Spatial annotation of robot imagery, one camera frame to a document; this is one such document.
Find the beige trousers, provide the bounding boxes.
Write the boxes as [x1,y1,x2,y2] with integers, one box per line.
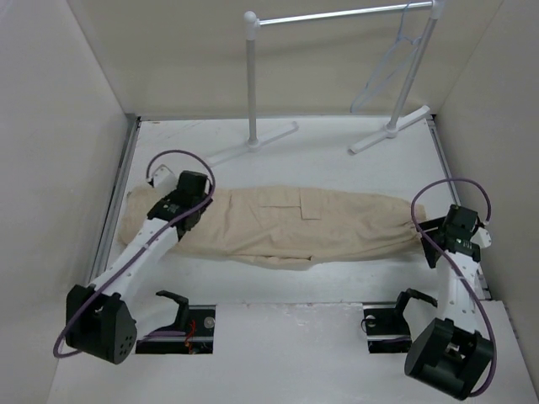
[120,185,424,270]

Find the light blue wire hanger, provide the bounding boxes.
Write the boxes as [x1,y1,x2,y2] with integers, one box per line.
[350,1,423,114]

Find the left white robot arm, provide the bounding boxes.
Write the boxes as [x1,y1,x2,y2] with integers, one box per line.
[59,168,215,364]

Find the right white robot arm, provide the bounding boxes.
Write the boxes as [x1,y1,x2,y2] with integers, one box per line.
[404,205,495,401]

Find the white clothes rack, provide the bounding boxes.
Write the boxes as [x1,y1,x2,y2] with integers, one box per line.
[207,1,446,167]

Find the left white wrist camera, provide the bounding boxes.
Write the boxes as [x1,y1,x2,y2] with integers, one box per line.
[148,164,178,195]

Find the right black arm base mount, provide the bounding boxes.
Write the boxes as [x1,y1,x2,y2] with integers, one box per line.
[360,288,438,354]

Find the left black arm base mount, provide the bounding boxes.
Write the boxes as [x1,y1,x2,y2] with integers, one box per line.
[135,290,216,355]

